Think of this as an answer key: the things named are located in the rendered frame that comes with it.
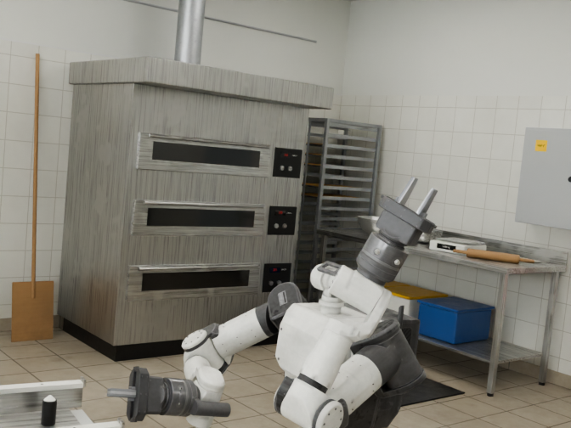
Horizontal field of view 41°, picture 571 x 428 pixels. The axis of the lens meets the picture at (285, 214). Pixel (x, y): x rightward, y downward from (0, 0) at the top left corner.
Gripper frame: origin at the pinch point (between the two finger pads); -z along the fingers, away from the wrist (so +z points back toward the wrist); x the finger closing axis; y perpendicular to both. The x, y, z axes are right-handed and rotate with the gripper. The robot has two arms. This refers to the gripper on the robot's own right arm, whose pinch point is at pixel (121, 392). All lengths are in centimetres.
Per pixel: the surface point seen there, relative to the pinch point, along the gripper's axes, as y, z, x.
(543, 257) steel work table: 146, 400, -128
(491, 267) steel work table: 142, 332, -109
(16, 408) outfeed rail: 19.0, -16.7, 4.0
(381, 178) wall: 300, 389, -228
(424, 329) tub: 220, 352, -77
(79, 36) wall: 331, 104, -278
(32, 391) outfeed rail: 17.3, -14.0, 0.0
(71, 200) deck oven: 354, 122, -159
